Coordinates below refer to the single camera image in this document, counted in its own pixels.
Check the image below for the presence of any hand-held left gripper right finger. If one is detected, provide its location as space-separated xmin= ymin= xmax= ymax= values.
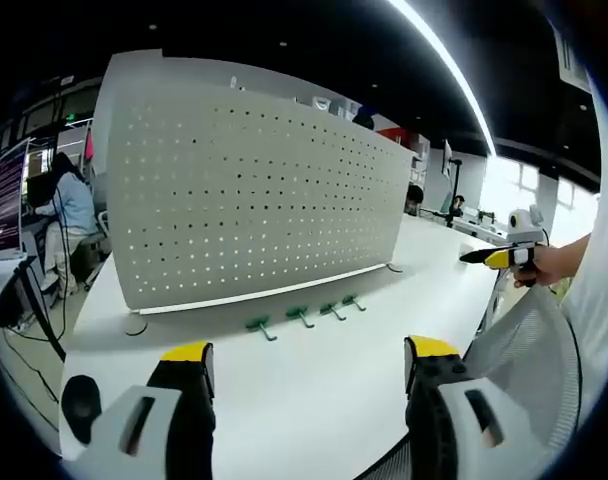
xmin=403 ymin=335 xmax=546 ymax=480

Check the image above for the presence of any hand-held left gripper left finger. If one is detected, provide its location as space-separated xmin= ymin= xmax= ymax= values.
xmin=63 ymin=341 xmax=218 ymax=480

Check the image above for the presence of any white perforated mounting plate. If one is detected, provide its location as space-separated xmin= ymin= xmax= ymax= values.
xmin=105 ymin=82 xmax=415 ymax=336

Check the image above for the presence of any person's right hand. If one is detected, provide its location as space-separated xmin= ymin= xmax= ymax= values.
xmin=512 ymin=243 xmax=561 ymax=290

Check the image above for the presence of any person's white shirt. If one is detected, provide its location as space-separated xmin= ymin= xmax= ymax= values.
xmin=548 ymin=19 xmax=608 ymax=431

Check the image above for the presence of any grey mesh office chair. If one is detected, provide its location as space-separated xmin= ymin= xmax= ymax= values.
xmin=368 ymin=285 xmax=584 ymax=480

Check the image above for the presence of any ceiling light strip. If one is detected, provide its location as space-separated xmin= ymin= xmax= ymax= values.
xmin=387 ymin=0 xmax=499 ymax=157

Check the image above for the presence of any white hanging sign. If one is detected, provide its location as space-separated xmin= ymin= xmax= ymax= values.
xmin=552 ymin=22 xmax=593 ymax=94

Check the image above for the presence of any computer monitor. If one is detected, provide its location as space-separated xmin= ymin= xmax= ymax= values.
xmin=0 ymin=137 xmax=33 ymax=259

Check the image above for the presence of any white desk partition panel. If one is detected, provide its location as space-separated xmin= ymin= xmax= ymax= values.
xmin=90 ymin=48 xmax=375 ymax=176

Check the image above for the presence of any black floor cable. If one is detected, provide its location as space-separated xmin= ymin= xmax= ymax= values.
xmin=0 ymin=319 xmax=61 ymax=406

